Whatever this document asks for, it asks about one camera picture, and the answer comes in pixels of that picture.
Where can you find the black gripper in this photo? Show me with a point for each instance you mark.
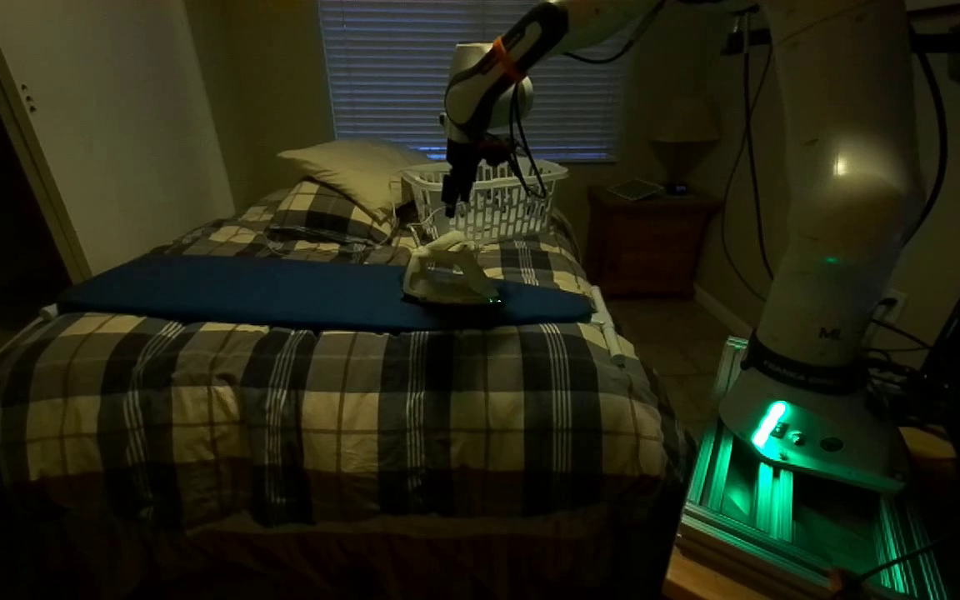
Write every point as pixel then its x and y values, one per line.
pixel 470 151

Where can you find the white pressing iron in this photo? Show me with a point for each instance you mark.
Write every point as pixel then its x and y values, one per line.
pixel 452 271

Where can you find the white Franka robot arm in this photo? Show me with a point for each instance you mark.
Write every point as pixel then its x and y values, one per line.
pixel 833 221

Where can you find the metal robot base stand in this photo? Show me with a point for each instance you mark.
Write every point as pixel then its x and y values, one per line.
pixel 800 522

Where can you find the white plastic laundry basket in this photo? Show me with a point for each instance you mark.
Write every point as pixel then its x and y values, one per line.
pixel 500 206

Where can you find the cream pillow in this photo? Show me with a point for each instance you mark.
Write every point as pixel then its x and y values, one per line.
pixel 356 171

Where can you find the window blinds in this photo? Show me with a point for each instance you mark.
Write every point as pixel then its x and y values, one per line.
pixel 391 78

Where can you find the plaid pillow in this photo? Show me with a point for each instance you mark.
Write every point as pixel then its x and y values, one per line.
pixel 323 214

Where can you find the wooden nightstand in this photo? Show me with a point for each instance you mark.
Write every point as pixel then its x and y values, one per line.
pixel 649 243

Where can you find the blue ironing board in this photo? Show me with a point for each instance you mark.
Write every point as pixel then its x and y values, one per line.
pixel 256 292

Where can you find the table lamp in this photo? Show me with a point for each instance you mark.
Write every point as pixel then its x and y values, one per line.
pixel 684 156

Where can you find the plaid bed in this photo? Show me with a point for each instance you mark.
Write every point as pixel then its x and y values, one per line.
pixel 313 412

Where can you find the white door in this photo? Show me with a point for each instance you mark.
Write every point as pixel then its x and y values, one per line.
pixel 114 120

